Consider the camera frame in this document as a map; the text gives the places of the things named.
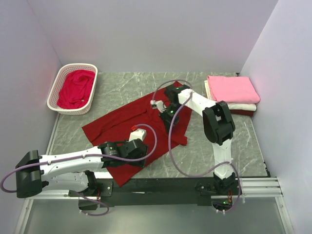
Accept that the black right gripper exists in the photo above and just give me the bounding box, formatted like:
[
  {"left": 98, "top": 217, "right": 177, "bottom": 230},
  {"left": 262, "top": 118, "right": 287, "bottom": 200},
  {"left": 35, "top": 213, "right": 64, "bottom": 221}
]
[{"left": 158, "top": 104, "right": 183, "bottom": 135}]

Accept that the dark red t shirt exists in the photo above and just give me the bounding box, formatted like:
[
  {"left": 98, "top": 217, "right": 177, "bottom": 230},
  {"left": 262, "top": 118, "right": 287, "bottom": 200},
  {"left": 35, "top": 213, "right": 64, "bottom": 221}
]
[{"left": 81, "top": 81, "right": 192, "bottom": 188}]

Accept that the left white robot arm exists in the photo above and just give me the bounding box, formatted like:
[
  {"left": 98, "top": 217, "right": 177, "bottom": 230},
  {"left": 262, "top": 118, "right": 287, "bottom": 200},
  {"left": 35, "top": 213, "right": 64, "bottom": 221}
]
[{"left": 16, "top": 139, "right": 148, "bottom": 198}]

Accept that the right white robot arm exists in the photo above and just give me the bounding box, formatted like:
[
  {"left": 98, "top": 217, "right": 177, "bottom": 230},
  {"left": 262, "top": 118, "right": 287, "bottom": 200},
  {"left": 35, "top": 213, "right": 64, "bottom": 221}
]
[{"left": 159, "top": 85, "right": 235, "bottom": 195}]

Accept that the folded pink t shirt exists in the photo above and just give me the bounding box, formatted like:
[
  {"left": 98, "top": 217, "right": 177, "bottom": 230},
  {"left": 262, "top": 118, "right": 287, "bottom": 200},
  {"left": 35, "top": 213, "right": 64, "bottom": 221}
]
[{"left": 207, "top": 76, "right": 260, "bottom": 104}]

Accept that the folded white t shirt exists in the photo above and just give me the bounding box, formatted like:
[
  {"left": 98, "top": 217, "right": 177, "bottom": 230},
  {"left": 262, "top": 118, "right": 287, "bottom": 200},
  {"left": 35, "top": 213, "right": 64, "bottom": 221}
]
[{"left": 204, "top": 81, "right": 256, "bottom": 112}]

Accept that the crimson t shirt in basket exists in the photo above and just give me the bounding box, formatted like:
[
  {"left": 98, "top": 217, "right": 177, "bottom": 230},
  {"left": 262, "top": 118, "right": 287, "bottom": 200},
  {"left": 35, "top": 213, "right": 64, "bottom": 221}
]
[{"left": 57, "top": 70, "right": 95, "bottom": 109}]

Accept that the white plastic laundry basket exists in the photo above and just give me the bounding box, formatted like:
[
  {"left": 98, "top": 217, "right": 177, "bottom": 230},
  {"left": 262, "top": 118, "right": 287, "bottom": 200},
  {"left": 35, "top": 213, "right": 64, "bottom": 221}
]
[{"left": 47, "top": 63, "right": 98, "bottom": 116}]

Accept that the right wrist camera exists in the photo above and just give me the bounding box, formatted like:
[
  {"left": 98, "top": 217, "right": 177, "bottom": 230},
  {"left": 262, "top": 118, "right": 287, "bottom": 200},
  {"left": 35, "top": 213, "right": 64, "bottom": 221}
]
[{"left": 150, "top": 100, "right": 167, "bottom": 113}]

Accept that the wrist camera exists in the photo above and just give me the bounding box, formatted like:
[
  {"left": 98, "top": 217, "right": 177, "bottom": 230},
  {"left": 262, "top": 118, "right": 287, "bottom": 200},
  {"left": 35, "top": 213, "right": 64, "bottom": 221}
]
[
  {"left": 129, "top": 126, "right": 147, "bottom": 141},
  {"left": 150, "top": 100, "right": 167, "bottom": 113}
]

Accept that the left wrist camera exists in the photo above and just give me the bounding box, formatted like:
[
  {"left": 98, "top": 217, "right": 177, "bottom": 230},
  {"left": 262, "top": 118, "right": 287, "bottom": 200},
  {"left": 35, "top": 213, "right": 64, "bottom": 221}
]
[{"left": 129, "top": 126, "right": 147, "bottom": 141}]

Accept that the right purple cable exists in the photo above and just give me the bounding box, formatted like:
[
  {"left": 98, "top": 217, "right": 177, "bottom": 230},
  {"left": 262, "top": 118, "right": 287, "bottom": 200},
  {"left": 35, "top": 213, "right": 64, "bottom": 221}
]
[{"left": 151, "top": 79, "right": 242, "bottom": 214}]

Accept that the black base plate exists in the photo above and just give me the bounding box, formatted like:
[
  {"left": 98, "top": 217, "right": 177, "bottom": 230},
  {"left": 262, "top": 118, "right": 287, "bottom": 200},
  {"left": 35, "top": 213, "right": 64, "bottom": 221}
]
[{"left": 68, "top": 177, "right": 238, "bottom": 211}]

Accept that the aluminium rail frame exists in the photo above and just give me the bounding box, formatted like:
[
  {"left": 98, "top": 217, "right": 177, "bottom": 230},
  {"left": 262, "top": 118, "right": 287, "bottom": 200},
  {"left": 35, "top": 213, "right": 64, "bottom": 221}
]
[{"left": 26, "top": 177, "right": 283, "bottom": 200}]

